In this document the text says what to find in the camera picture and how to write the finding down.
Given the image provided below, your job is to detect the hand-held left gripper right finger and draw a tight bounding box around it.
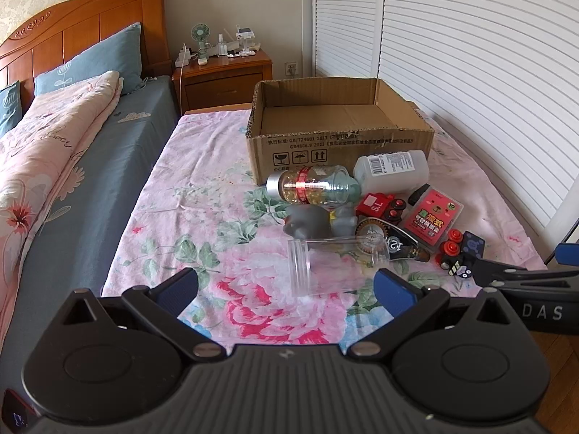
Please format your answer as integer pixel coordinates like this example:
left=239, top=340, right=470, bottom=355
left=346, top=268, right=516, bottom=363

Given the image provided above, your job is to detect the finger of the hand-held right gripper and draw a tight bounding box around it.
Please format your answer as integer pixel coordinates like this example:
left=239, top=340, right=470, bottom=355
left=555, top=243, right=579, bottom=265
left=470, top=257, right=579, bottom=291

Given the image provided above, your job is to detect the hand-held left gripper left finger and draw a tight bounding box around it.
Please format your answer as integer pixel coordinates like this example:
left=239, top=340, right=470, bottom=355
left=61, top=268, right=225, bottom=363

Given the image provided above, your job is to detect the round tape measure gadget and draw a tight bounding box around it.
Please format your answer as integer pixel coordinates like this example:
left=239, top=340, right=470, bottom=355
left=355, top=218, right=432, bottom=263

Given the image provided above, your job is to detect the red card game box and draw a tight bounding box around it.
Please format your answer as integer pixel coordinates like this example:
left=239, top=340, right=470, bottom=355
left=402, top=187, right=464, bottom=254

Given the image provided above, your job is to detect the clear plastic jar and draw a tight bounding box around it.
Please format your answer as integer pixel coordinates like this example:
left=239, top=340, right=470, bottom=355
left=288, top=235, right=392, bottom=298

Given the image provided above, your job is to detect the red toy fire truck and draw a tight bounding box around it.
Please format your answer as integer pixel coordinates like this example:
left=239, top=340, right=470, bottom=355
left=355, top=193, right=408, bottom=223

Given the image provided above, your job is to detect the small black clip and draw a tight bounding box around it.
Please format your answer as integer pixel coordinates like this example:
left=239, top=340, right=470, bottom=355
left=407, top=183, right=431, bottom=206

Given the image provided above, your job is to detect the grey elephant toy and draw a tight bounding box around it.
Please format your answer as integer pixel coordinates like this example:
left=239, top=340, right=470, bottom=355
left=283, top=203, right=358, bottom=241

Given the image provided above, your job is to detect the white plastic bottle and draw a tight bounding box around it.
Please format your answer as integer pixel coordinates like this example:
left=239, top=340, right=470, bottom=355
left=353, top=150, right=430, bottom=193

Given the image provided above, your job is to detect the glass jar of yellow capsules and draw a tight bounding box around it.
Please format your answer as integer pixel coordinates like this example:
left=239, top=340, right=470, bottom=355
left=266, top=166, right=363, bottom=203

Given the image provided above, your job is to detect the brown cardboard box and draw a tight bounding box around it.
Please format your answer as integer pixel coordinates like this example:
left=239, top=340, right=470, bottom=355
left=245, top=78, right=436, bottom=186

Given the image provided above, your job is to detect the grey-blue bed sheet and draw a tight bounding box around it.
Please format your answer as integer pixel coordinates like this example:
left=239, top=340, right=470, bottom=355
left=0, top=75, right=179, bottom=371

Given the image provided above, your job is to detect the white louvered closet door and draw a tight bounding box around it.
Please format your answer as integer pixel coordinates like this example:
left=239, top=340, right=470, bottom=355
left=377, top=0, right=579, bottom=245
left=312, top=0, right=386, bottom=80

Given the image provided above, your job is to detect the pink floral quilt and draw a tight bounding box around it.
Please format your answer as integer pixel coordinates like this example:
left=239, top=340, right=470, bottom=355
left=0, top=71, right=124, bottom=335

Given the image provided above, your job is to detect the wooden nightstand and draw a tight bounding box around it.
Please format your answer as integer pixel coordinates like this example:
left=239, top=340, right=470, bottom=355
left=172, top=47, right=274, bottom=116

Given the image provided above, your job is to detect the small blue pillow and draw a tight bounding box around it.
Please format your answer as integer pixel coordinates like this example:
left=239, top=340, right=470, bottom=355
left=0, top=80, right=22, bottom=139

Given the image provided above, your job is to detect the large blue pillow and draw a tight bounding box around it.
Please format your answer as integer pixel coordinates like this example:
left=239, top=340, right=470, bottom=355
left=34, top=22, right=143, bottom=98

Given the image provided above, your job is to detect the small green fan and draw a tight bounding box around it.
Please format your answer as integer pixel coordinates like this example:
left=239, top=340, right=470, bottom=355
left=190, top=25, right=212, bottom=64

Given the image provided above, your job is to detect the white phone stand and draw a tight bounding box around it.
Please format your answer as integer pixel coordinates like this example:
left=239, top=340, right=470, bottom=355
left=232, top=27, right=262, bottom=58

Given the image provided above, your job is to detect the wooden headboard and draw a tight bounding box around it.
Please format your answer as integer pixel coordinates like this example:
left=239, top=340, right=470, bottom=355
left=0, top=0, right=170, bottom=100

